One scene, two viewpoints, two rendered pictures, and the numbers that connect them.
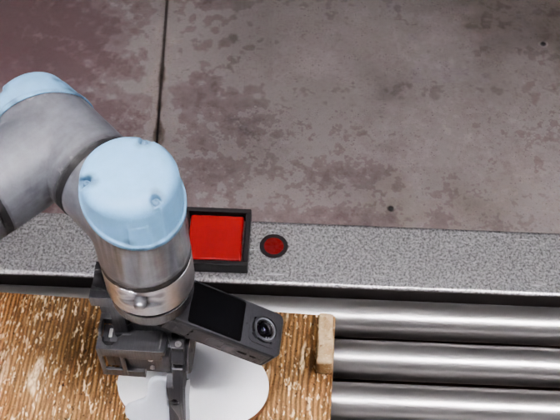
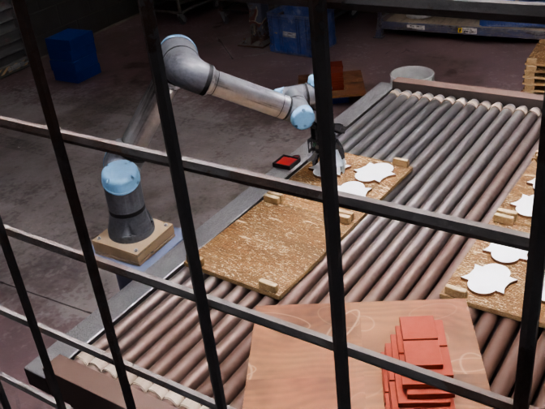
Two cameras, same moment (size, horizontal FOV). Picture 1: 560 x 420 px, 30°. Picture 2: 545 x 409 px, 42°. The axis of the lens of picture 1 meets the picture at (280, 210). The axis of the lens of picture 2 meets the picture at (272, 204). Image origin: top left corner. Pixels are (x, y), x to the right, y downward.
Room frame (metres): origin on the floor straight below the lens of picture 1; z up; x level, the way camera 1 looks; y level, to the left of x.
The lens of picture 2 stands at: (-0.66, 2.03, 2.12)
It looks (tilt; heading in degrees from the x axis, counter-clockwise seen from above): 30 degrees down; 305
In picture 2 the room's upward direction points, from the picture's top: 7 degrees counter-clockwise
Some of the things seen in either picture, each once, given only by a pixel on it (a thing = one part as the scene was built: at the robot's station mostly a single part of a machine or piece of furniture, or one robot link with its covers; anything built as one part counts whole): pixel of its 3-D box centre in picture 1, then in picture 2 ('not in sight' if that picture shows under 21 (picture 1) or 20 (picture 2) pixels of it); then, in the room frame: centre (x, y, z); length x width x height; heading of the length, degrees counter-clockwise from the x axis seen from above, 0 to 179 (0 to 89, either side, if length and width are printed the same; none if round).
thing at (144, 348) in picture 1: (149, 315); (322, 135); (0.46, 0.11, 1.08); 0.09 x 0.08 x 0.12; 87
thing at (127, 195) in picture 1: (134, 212); (319, 91); (0.46, 0.11, 1.24); 0.09 x 0.08 x 0.11; 43
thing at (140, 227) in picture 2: not in sight; (129, 217); (0.87, 0.67, 0.97); 0.15 x 0.15 x 0.10
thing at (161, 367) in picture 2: not in sight; (329, 205); (0.37, 0.25, 0.90); 1.95 x 0.05 x 0.05; 89
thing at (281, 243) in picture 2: not in sight; (271, 244); (0.40, 0.56, 0.93); 0.41 x 0.35 x 0.02; 86
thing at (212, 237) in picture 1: (216, 240); (286, 162); (0.64, 0.07, 0.92); 0.06 x 0.06 x 0.01; 89
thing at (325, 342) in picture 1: (325, 343); not in sight; (0.50, -0.05, 0.95); 0.06 x 0.02 x 0.03; 177
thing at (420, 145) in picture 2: not in sight; (356, 212); (0.27, 0.25, 0.90); 1.95 x 0.05 x 0.05; 89
